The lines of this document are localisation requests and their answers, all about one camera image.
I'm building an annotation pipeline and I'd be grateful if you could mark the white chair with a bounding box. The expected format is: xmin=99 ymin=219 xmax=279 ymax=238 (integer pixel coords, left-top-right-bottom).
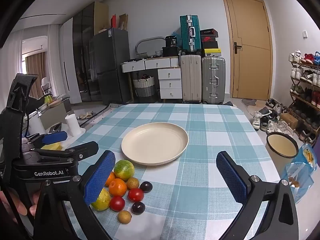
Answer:
xmin=41 ymin=77 xmax=52 ymax=93

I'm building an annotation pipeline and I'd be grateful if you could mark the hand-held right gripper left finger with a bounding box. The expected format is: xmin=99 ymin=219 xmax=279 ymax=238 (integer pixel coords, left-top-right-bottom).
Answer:
xmin=34 ymin=151 xmax=116 ymax=240

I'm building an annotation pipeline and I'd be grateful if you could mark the brown curtain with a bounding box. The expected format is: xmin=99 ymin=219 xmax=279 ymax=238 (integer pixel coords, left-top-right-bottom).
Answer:
xmin=26 ymin=52 xmax=48 ymax=98

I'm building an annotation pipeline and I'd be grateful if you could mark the yellow object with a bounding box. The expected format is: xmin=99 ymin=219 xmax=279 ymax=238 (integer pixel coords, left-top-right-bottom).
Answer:
xmin=41 ymin=142 xmax=62 ymax=151

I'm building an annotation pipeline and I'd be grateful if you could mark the grey door rug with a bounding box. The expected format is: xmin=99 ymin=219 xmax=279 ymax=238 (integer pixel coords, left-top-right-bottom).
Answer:
xmin=241 ymin=98 xmax=258 ymax=108

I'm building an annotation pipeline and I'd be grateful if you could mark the orange mandarin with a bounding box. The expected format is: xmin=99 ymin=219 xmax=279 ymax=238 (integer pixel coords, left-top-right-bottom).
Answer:
xmin=108 ymin=178 xmax=127 ymax=197
xmin=104 ymin=171 xmax=116 ymax=187

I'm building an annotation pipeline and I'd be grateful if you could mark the grey refrigerator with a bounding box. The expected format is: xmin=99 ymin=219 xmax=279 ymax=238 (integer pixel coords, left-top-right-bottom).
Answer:
xmin=89 ymin=27 xmax=130 ymax=105

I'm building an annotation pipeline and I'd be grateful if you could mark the black storage box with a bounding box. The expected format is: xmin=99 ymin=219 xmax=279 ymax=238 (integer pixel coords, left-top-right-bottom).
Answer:
xmin=162 ymin=46 xmax=179 ymax=57

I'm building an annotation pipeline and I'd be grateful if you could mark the silver suitcase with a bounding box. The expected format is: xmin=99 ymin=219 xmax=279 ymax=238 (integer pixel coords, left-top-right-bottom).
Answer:
xmin=201 ymin=57 xmax=226 ymax=105

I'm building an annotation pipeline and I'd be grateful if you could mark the row of shoes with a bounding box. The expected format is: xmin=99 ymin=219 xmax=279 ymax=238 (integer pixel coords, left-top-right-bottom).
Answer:
xmin=289 ymin=50 xmax=320 ymax=143

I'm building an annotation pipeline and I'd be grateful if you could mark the oval mirror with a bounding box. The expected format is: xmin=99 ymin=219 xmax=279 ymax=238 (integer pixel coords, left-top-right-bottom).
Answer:
xmin=135 ymin=36 xmax=165 ymax=55

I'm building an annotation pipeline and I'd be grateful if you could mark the white drawer desk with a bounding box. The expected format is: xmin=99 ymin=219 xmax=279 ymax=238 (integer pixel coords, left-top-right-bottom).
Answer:
xmin=121 ymin=57 xmax=183 ymax=100

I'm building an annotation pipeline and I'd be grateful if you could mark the person's left hand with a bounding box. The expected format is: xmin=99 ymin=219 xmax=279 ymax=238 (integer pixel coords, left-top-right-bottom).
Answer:
xmin=0 ymin=191 xmax=39 ymax=224

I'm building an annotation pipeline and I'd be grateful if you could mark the blue plastic bag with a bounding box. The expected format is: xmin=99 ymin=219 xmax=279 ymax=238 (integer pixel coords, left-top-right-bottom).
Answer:
xmin=285 ymin=144 xmax=318 ymax=204

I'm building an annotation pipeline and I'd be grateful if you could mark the dark glass wardrobe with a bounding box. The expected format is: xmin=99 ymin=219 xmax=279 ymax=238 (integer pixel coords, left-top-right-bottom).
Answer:
xmin=72 ymin=1 xmax=109 ymax=103

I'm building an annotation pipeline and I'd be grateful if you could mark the wooden shoe rack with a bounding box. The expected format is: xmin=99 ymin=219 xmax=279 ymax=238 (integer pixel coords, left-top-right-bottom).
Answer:
xmin=289 ymin=60 xmax=320 ymax=143

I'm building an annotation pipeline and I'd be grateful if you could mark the yellow black shoe box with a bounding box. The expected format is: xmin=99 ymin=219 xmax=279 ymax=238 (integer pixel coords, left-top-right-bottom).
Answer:
xmin=202 ymin=48 xmax=222 ymax=57

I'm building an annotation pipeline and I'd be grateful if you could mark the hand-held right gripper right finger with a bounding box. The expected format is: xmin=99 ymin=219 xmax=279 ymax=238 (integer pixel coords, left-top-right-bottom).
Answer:
xmin=216 ymin=151 xmax=299 ymax=240

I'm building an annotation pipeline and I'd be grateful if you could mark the woven laundry basket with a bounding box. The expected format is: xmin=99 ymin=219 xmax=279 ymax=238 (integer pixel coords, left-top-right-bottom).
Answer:
xmin=132 ymin=74 xmax=155 ymax=97

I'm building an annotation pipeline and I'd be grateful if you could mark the green yellow citrus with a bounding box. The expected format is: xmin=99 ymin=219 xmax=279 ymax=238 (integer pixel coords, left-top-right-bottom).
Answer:
xmin=114 ymin=160 xmax=135 ymax=181

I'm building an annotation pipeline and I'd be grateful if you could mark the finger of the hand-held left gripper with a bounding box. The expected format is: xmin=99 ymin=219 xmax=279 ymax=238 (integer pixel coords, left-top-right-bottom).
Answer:
xmin=24 ymin=131 xmax=68 ymax=153
xmin=31 ymin=141 xmax=99 ymax=164

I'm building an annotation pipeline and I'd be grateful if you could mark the brown cardboard box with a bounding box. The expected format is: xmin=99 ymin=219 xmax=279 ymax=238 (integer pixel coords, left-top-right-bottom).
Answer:
xmin=279 ymin=112 xmax=299 ymax=130

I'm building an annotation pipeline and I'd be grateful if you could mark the teal suitcase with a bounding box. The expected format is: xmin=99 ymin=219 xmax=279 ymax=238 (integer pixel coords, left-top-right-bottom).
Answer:
xmin=179 ymin=15 xmax=202 ymax=53

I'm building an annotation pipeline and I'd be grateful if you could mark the white cabinet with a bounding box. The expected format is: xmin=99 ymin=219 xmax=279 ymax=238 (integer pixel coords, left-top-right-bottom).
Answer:
xmin=61 ymin=17 xmax=83 ymax=104

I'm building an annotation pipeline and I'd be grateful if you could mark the tan wooden door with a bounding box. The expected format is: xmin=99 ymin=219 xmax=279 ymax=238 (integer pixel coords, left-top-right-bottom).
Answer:
xmin=221 ymin=0 xmax=273 ymax=100

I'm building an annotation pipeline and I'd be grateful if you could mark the yellow lemon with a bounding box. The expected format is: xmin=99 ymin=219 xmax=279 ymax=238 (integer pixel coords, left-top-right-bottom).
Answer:
xmin=90 ymin=188 xmax=111 ymax=211

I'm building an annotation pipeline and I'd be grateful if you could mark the cream trash bin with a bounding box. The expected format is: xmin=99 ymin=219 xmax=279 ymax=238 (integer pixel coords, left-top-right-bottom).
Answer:
xmin=266 ymin=132 xmax=299 ymax=179

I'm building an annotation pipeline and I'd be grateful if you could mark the dark purple plum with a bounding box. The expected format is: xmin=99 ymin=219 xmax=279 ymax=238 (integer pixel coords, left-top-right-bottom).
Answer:
xmin=139 ymin=181 xmax=153 ymax=193
xmin=131 ymin=201 xmax=146 ymax=215

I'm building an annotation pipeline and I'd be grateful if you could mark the cream round plate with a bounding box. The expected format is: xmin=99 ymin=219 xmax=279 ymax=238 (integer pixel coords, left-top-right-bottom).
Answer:
xmin=121 ymin=122 xmax=189 ymax=166

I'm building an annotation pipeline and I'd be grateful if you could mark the red tomato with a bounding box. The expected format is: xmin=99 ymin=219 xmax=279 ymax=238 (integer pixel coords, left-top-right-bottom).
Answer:
xmin=109 ymin=196 xmax=126 ymax=212
xmin=128 ymin=188 xmax=145 ymax=202

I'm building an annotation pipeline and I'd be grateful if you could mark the brown kiwi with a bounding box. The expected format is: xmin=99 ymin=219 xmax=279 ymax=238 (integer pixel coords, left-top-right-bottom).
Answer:
xmin=126 ymin=177 xmax=140 ymax=190
xmin=118 ymin=210 xmax=132 ymax=224

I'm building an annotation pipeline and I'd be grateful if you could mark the beige suitcase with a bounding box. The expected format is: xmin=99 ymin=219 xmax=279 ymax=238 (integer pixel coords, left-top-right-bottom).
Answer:
xmin=180 ymin=54 xmax=202 ymax=103

